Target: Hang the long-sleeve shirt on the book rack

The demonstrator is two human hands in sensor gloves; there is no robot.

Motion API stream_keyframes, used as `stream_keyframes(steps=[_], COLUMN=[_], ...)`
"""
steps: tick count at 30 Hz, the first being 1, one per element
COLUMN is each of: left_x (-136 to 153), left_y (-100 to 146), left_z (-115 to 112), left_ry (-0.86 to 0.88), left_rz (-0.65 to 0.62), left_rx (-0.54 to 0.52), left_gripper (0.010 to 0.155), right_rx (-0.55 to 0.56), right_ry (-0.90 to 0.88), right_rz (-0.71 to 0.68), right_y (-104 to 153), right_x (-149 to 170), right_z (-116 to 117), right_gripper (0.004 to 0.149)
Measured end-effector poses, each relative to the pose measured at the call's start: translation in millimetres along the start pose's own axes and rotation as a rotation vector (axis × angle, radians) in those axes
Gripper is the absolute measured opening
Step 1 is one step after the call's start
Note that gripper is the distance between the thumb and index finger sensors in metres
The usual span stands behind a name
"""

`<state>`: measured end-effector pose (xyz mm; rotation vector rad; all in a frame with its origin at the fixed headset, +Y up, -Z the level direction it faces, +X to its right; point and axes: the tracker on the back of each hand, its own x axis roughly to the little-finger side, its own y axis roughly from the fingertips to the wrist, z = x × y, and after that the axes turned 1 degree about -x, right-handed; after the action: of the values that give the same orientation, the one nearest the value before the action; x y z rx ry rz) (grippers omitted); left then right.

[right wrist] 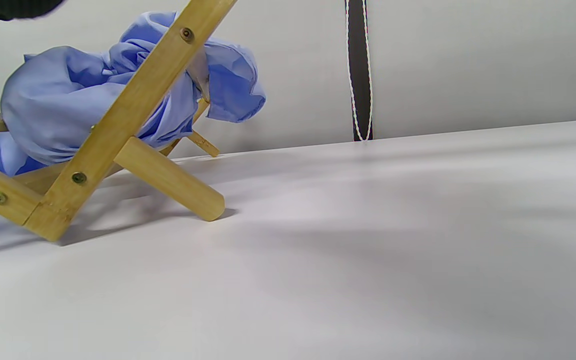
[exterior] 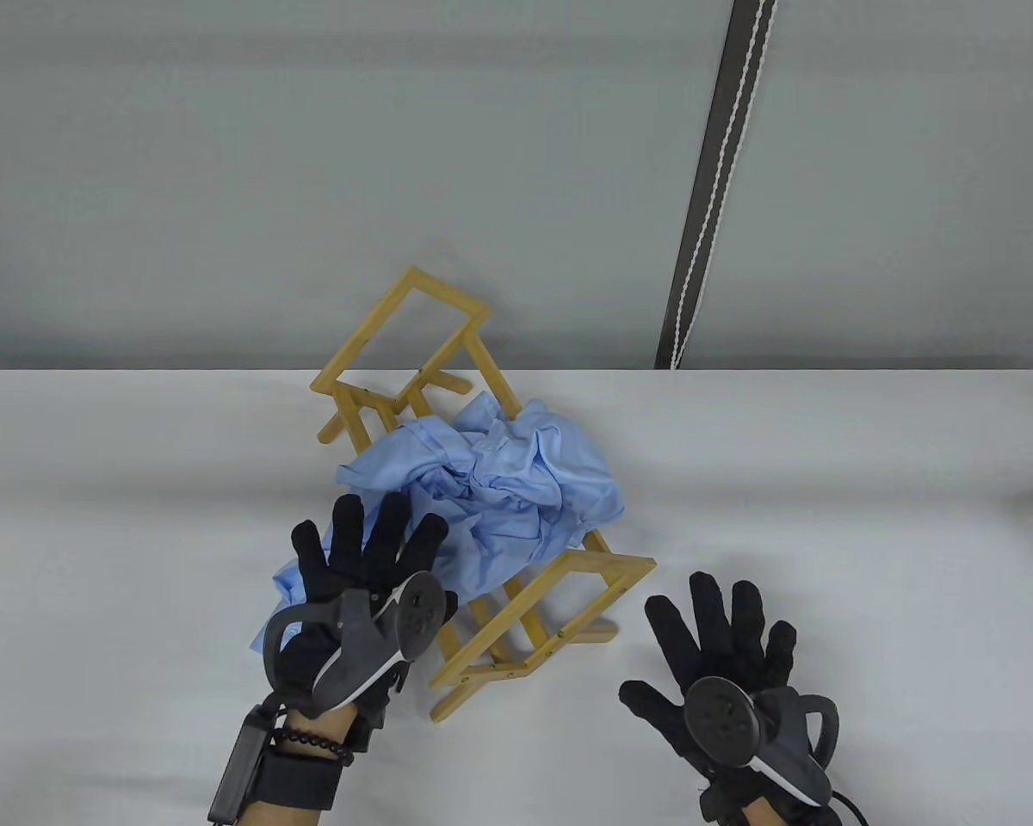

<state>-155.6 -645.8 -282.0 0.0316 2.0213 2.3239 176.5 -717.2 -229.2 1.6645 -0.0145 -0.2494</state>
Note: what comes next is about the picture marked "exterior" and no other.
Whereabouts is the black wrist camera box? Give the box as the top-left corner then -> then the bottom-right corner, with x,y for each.
207,704 -> 283,824

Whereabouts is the person's left forearm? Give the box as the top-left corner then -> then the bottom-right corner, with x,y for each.
243,699 -> 358,826

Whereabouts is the person's right hand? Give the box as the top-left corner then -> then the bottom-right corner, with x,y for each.
619,572 -> 800,826

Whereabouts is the grey controller on right glove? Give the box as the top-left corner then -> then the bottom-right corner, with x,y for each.
683,676 -> 842,807

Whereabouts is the wooden folding rack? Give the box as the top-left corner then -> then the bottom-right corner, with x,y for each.
312,267 -> 658,724

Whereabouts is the black wrist strap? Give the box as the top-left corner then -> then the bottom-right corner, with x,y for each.
258,747 -> 347,811

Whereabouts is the black bead bracelet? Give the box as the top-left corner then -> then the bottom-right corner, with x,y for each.
274,725 -> 356,765

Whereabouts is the grey controller on left glove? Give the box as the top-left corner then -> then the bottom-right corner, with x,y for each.
262,571 -> 446,720

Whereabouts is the dark strap with white cord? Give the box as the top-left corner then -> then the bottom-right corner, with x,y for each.
656,0 -> 781,372

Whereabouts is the person's left hand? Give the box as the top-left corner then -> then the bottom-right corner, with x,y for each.
265,492 -> 459,734

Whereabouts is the light blue crumpled shirt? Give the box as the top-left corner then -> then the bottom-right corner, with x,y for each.
251,391 -> 627,664

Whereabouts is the person's right forearm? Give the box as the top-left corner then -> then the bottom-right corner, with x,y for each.
740,793 -> 797,826

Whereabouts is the grey controller on glove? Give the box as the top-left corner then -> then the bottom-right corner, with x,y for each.
262,571 -> 446,720
683,676 -> 842,807

